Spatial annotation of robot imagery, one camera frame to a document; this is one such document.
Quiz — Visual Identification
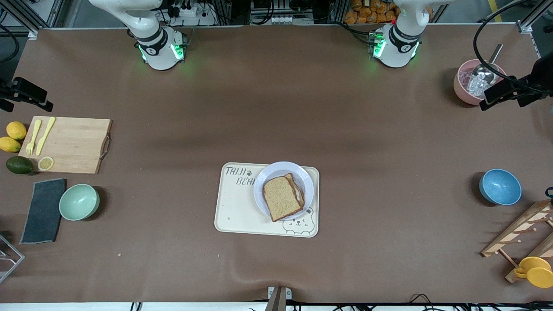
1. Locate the bread slice under egg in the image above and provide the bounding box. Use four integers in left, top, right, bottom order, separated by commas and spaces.
283, 173, 306, 208

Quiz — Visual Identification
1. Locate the mint green bowl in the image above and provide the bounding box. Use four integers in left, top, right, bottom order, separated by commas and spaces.
59, 184, 100, 222

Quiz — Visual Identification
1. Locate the lavender round plate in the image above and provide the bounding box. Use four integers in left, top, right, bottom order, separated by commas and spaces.
253, 161, 315, 222

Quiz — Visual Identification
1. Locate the white power strip with plugs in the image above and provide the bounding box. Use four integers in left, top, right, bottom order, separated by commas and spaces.
166, 0, 216, 26

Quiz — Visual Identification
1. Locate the pink bowl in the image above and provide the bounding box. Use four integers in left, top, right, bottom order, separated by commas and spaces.
453, 59, 509, 105

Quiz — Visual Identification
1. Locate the aluminium frame post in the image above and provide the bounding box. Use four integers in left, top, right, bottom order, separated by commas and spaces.
516, 0, 553, 34
9, 0, 65, 40

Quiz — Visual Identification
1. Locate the orange bread roll pile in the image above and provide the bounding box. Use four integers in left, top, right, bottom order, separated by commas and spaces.
344, 0, 432, 24

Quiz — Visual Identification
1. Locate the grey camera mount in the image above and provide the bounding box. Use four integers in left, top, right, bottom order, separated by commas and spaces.
264, 286, 292, 311

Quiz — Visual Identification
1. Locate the wooden drying rack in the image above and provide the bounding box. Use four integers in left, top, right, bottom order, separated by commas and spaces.
481, 199, 553, 284

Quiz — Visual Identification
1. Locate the cream bear print tray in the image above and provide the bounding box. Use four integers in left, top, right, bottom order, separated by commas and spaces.
214, 162, 320, 238

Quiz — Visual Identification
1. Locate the metal scoop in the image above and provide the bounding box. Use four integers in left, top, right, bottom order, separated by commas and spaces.
469, 43, 504, 87

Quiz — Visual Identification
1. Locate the plain bread slice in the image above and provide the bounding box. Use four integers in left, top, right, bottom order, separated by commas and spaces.
263, 174, 305, 222

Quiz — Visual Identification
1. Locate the yellow cup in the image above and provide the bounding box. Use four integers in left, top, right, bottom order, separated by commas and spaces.
514, 257, 553, 289

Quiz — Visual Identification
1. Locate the dark grey cloth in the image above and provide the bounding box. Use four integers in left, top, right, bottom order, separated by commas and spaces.
19, 178, 67, 244

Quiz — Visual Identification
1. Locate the metal wire basket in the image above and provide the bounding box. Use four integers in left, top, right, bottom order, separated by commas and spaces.
0, 233, 25, 284

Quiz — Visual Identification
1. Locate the yellow lemon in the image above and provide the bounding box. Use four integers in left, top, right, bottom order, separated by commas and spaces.
0, 136, 22, 153
6, 121, 27, 140

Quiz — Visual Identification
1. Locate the wooden cutting board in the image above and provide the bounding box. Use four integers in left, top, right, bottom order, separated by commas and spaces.
18, 116, 113, 175

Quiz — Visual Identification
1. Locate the yellow plastic knife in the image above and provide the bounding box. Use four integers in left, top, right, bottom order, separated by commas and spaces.
36, 117, 57, 156

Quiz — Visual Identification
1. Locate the yellow plastic fork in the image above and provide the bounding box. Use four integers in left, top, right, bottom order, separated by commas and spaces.
26, 119, 42, 156

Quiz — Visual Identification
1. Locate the blue bowl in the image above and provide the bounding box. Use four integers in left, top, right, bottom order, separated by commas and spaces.
479, 168, 522, 206

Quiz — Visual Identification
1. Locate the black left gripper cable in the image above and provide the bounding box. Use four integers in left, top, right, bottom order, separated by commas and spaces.
473, 0, 553, 93

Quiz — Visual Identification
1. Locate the green avocado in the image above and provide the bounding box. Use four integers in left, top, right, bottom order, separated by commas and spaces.
6, 156, 34, 175

